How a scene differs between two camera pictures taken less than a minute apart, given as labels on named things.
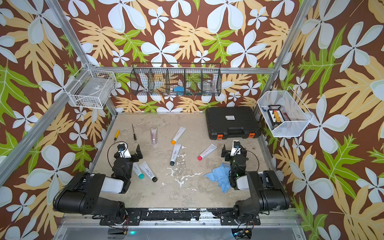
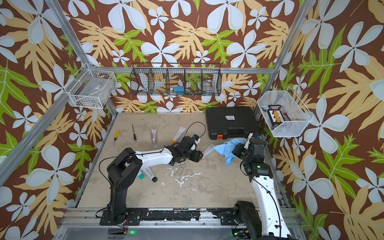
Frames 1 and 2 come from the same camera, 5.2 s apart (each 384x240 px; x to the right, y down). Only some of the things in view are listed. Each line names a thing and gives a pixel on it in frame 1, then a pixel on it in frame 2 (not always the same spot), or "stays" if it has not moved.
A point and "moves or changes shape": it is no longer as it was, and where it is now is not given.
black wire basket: [176, 79] stays
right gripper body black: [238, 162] -> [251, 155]
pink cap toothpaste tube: [209, 151] stays
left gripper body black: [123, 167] -> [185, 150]
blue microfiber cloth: [221, 175] moves or changes shape
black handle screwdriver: [134, 133] stays
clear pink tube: [154, 135] stays
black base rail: [227, 216] stays
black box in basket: [275, 116] stays
